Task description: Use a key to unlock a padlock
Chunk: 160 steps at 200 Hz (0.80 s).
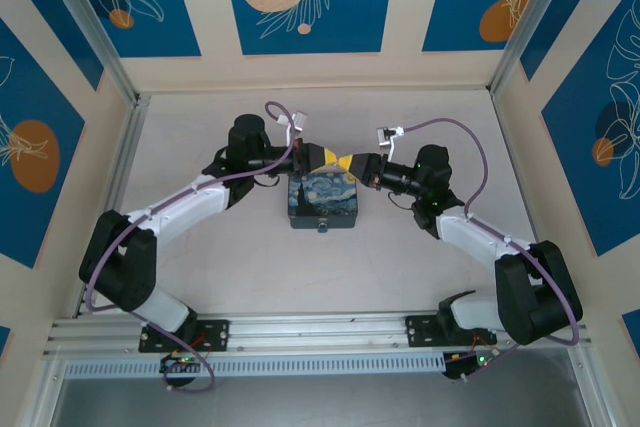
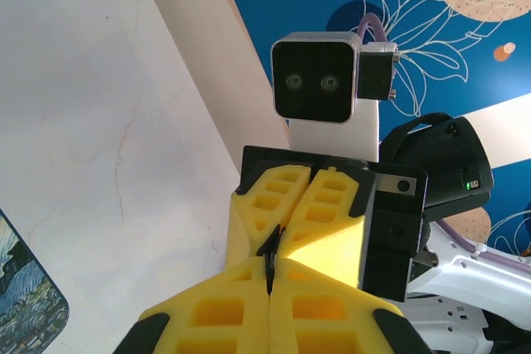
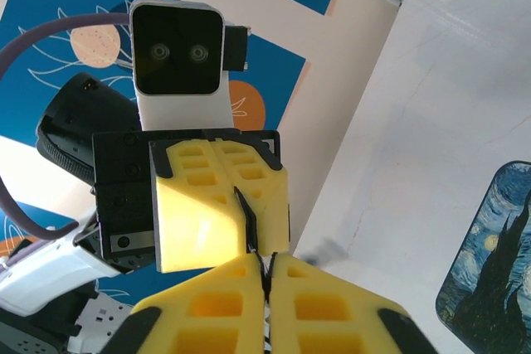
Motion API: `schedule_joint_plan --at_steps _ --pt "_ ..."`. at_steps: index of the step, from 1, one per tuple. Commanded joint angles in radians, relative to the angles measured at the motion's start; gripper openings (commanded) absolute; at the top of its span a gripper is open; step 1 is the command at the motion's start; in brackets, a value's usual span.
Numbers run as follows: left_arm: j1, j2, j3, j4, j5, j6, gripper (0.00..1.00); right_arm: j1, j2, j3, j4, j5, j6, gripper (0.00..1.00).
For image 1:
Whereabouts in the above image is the grey metal sheet panel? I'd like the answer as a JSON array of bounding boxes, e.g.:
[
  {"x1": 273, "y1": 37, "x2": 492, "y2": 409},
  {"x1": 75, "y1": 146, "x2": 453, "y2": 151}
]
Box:
[{"x1": 49, "y1": 370, "x2": 592, "y2": 427}]

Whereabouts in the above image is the starry night painted box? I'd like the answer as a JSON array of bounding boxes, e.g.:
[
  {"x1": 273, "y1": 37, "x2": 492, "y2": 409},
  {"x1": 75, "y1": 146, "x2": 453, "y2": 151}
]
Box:
[{"x1": 285, "y1": 168, "x2": 359, "y2": 234}]

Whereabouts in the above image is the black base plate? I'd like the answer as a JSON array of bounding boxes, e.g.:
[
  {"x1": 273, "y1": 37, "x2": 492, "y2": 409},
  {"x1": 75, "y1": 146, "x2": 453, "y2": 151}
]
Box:
[
  {"x1": 138, "y1": 319, "x2": 231, "y2": 354},
  {"x1": 405, "y1": 314, "x2": 499, "y2": 349}
]

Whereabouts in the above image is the aluminium mounting rail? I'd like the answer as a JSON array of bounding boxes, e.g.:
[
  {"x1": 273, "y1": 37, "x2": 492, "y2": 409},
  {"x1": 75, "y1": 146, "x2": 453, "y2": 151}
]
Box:
[{"x1": 42, "y1": 307, "x2": 595, "y2": 359}]

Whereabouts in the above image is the aluminium table side rail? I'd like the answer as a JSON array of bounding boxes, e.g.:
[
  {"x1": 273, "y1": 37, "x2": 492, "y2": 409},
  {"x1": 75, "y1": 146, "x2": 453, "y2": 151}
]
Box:
[
  {"x1": 74, "y1": 94, "x2": 151, "y2": 319},
  {"x1": 489, "y1": 91, "x2": 564, "y2": 309}
]

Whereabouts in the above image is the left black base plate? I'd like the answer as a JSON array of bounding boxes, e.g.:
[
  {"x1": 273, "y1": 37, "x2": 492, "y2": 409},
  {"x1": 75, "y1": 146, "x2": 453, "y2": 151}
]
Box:
[{"x1": 138, "y1": 319, "x2": 231, "y2": 354}]

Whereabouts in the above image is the grey slotted cable duct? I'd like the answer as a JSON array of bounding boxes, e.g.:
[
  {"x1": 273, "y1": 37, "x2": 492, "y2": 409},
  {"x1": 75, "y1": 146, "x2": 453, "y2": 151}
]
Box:
[{"x1": 63, "y1": 351, "x2": 450, "y2": 380}]

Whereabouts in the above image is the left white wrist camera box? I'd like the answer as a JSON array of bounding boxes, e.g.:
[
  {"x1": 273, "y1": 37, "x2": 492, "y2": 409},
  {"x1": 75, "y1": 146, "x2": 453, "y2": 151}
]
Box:
[{"x1": 285, "y1": 110, "x2": 310, "y2": 149}]

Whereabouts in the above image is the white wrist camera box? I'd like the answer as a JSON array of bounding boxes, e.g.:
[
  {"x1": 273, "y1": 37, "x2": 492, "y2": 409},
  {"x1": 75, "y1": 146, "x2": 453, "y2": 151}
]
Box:
[
  {"x1": 375, "y1": 125, "x2": 406, "y2": 161},
  {"x1": 285, "y1": 110, "x2": 310, "y2": 149}
]

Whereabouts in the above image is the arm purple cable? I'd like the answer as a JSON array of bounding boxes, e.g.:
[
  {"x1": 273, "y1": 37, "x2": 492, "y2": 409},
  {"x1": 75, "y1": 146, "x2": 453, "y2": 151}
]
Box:
[
  {"x1": 399, "y1": 117, "x2": 584, "y2": 383},
  {"x1": 84, "y1": 100, "x2": 294, "y2": 393}
]

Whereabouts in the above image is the aluminium frame post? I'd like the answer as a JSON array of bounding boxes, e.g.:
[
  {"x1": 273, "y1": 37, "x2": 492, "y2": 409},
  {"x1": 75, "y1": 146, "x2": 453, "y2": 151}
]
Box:
[
  {"x1": 487, "y1": 0, "x2": 576, "y2": 98},
  {"x1": 34, "y1": 0, "x2": 151, "y2": 106}
]

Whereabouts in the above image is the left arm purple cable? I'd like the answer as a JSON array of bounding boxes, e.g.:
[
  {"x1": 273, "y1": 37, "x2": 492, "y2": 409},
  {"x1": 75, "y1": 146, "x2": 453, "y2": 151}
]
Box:
[{"x1": 84, "y1": 100, "x2": 294, "y2": 393}]

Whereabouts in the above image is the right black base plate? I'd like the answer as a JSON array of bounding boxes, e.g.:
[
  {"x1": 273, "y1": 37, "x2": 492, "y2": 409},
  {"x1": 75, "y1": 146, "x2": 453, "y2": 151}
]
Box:
[{"x1": 405, "y1": 314, "x2": 499, "y2": 349}]

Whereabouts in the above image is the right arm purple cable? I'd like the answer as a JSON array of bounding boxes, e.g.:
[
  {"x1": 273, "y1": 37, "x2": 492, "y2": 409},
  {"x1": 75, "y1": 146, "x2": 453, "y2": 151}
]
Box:
[{"x1": 399, "y1": 117, "x2": 584, "y2": 383}]

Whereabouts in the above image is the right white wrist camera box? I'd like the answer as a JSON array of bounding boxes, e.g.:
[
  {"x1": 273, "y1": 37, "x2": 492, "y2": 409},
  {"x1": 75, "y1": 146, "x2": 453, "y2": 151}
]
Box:
[{"x1": 375, "y1": 125, "x2": 406, "y2": 161}]

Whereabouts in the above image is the blue floral wall poster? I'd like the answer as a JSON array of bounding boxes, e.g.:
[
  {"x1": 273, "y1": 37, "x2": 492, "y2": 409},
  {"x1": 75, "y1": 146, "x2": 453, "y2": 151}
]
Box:
[
  {"x1": 541, "y1": 0, "x2": 640, "y2": 259},
  {"x1": 0, "y1": 18, "x2": 87, "y2": 270},
  {"x1": 0, "y1": 0, "x2": 105, "y2": 92},
  {"x1": 221, "y1": 0, "x2": 399, "y2": 56},
  {"x1": 422, "y1": 0, "x2": 554, "y2": 54},
  {"x1": 47, "y1": 0, "x2": 203, "y2": 59},
  {"x1": 519, "y1": 0, "x2": 640, "y2": 83}
]

